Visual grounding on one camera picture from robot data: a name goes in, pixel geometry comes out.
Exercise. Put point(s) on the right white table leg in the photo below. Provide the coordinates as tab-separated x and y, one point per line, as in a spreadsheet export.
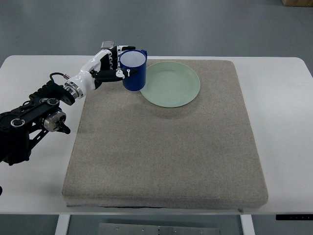
247	224

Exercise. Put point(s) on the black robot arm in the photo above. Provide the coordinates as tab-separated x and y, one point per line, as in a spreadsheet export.
22	128

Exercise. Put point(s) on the blue mug white inside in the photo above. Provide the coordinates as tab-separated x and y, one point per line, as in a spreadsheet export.
133	63

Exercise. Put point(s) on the upper floor socket plate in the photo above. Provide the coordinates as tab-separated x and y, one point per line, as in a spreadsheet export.
107	44

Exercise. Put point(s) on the cardboard box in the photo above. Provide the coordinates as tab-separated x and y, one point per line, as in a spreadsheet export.
298	3

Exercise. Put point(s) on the metal base plate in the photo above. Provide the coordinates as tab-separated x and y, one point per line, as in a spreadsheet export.
132	229

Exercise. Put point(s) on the white table leg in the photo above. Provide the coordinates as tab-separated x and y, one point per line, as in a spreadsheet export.
247	224
62	224

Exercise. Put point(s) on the beige fabric mat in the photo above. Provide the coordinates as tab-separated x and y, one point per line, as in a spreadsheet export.
129	152

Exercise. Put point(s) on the light green plate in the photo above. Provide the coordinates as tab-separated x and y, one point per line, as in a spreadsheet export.
170	84

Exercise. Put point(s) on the left white table leg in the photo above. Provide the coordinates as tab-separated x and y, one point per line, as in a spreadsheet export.
62	224

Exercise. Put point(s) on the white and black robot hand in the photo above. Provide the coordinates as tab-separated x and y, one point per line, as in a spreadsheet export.
103	67

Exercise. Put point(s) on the black table control panel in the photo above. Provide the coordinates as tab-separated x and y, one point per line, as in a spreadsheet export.
294	217

